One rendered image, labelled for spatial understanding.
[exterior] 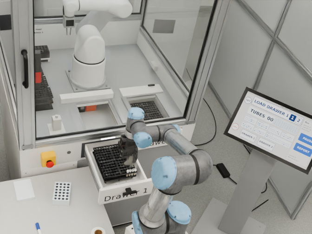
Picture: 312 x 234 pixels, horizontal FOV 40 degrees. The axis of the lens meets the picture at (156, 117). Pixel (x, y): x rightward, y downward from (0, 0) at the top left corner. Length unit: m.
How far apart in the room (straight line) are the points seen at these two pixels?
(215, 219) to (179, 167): 1.79
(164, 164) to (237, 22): 2.74
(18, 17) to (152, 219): 0.98
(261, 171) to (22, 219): 1.43
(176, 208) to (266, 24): 2.17
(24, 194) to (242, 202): 1.43
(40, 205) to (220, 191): 1.71
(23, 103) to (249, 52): 2.37
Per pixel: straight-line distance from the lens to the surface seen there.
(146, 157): 2.61
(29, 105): 2.10
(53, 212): 2.26
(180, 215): 1.93
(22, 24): 1.85
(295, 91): 3.41
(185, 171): 1.56
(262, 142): 2.53
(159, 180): 1.56
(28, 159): 2.34
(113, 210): 2.91
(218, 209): 3.38
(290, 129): 2.53
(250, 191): 2.89
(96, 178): 2.24
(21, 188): 2.34
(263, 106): 2.54
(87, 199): 2.31
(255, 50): 3.85
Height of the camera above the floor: 2.57
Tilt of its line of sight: 40 degrees down
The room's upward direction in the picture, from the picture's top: 12 degrees clockwise
